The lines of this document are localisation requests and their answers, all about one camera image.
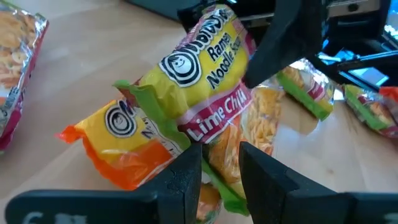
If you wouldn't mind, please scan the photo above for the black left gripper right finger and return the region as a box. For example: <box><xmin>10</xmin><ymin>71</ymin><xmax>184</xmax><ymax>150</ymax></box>
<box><xmin>238</xmin><ymin>141</ymin><xmax>398</xmax><ymax>224</ymax></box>

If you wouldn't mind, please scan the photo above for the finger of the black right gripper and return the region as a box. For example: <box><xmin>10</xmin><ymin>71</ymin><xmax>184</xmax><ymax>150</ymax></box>
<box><xmin>177</xmin><ymin>5</ymin><xmax>210</xmax><ymax>34</ymax></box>
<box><xmin>241</xmin><ymin>0</ymin><xmax>328</xmax><ymax>90</ymax></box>

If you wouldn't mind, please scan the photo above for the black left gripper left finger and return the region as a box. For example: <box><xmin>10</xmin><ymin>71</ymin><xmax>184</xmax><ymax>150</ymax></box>
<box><xmin>5</xmin><ymin>142</ymin><xmax>203</xmax><ymax>224</ymax></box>

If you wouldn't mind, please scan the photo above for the lime chili ramen noodle pack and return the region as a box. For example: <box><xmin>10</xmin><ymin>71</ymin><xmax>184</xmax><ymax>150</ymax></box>
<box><xmin>343</xmin><ymin>83</ymin><xmax>398</xmax><ymax>139</ymax></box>
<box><xmin>275</xmin><ymin>58</ymin><xmax>336</xmax><ymax>122</ymax></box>
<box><xmin>113</xmin><ymin>3</ymin><xmax>286</xmax><ymax>224</ymax></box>

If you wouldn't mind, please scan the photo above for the orange chicken ramen noodle pack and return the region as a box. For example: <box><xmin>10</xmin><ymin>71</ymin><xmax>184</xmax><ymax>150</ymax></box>
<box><xmin>55</xmin><ymin>98</ymin><xmax>185</xmax><ymax>191</ymax></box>

